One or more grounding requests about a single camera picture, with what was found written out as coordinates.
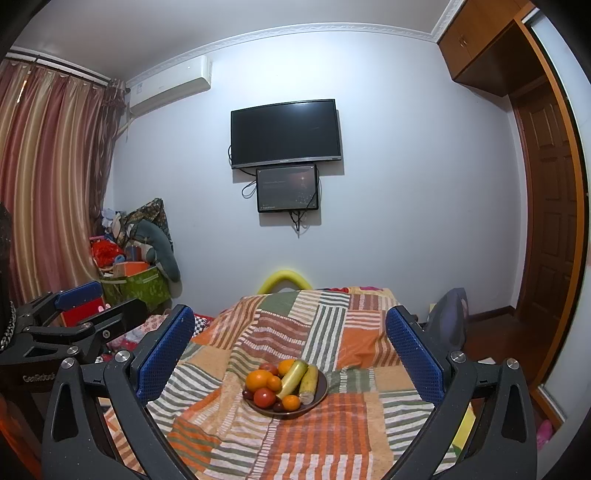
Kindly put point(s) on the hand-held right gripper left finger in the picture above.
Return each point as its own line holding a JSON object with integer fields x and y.
{"x": 166, "y": 355}

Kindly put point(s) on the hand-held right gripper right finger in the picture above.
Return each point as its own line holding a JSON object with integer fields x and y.
{"x": 413, "y": 355}

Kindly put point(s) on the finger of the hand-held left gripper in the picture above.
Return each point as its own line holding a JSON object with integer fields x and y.
{"x": 106, "y": 321}
{"x": 78, "y": 291}

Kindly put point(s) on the dark red grape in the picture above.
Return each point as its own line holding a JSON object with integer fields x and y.
{"x": 248, "y": 394}
{"x": 278, "y": 406}

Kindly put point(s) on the large orange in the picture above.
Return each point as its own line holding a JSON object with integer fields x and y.
{"x": 257, "y": 379}

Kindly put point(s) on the dark purple plate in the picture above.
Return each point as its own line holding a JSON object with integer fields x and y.
{"x": 318, "y": 400}

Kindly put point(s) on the red tomato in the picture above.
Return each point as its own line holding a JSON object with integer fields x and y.
{"x": 264, "y": 397}
{"x": 268, "y": 368}

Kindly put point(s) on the cut yellow banana piece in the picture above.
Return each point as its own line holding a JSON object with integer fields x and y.
{"x": 308, "y": 384}

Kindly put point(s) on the small mandarin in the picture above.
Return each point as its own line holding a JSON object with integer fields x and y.
{"x": 275, "y": 383}
{"x": 291, "y": 403}

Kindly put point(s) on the red box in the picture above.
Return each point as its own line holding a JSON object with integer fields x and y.
{"x": 81, "y": 316}

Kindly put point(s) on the green patterned box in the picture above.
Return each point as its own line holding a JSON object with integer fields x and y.
{"x": 136, "y": 288}

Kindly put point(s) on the red bag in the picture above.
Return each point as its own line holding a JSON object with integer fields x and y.
{"x": 105, "y": 253}

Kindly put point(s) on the black white checkered cloth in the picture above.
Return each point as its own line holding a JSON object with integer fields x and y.
{"x": 202, "y": 323}

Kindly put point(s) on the orange box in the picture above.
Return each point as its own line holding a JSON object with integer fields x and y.
{"x": 131, "y": 268}

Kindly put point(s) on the grey plush toy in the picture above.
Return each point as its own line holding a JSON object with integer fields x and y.
{"x": 159, "y": 251}

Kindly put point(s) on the dark patterned cloth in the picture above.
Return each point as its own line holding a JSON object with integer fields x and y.
{"x": 152, "y": 214}

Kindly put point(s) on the striped pink curtain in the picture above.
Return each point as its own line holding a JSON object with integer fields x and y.
{"x": 51, "y": 184}

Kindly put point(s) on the medium orange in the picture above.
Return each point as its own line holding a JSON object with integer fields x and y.
{"x": 286, "y": 367}

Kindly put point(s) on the striped patchwork blanket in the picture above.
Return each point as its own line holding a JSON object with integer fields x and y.
{"x": 323, "y": 438}

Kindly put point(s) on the yellow foam tube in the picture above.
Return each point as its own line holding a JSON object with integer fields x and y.
{"x": 284, "y": 277}

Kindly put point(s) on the pink object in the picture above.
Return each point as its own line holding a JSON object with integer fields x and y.
{"x": 545, "y": 434}

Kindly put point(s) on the brown wooden door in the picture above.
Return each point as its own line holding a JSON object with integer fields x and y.
{"x": 549, "y": 207}

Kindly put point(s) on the white air conditioner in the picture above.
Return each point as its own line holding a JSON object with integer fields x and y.
{"x": 168, "y": 85}

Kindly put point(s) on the dark curtain rod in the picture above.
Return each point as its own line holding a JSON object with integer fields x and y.
{"x": 60, "y": 67}

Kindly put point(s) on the wooden overhead cabinet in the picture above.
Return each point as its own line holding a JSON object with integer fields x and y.
{"x": 485, "y": 46}

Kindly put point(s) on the wall tablet screen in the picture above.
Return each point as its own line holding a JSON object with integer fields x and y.
{"x": 288, "y": 188}

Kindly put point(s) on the black wall television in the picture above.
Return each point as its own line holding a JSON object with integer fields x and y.
{"x": 286, "y": 133}

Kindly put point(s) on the wooden sliding door frame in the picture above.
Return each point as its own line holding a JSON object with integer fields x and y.
{"x": 565, "y": 138}

